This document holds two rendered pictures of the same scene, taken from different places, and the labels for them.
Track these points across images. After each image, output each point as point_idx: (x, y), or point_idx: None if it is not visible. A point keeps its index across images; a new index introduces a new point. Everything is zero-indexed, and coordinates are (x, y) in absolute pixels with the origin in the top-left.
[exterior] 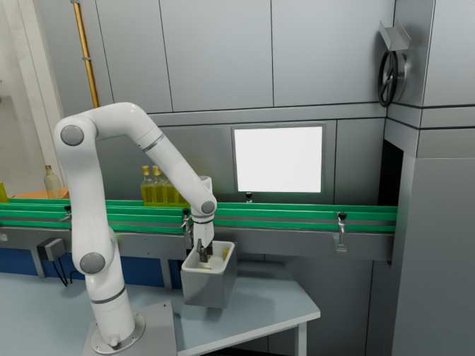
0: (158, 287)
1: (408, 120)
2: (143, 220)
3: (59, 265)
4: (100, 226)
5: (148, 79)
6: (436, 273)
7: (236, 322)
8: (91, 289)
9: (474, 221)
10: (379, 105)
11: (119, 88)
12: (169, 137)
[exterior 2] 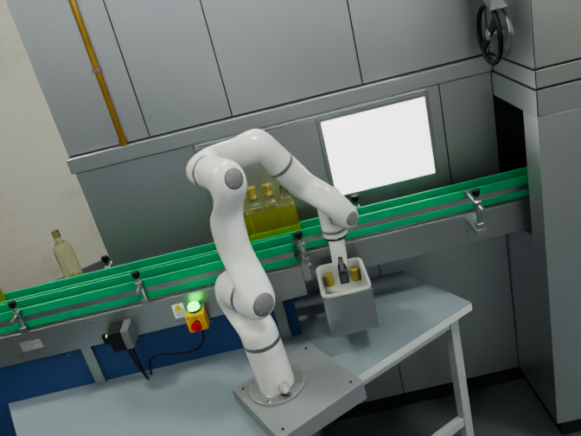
0: None
1: (521, 80)
2: None
3: (125, 357)
4: (258, 266)
5: (192, 80)
6: (576, 224)
7: (390, 340)
8: (254, 338)
9: None
10: (483, 60)
11: (150, 100)
12: None
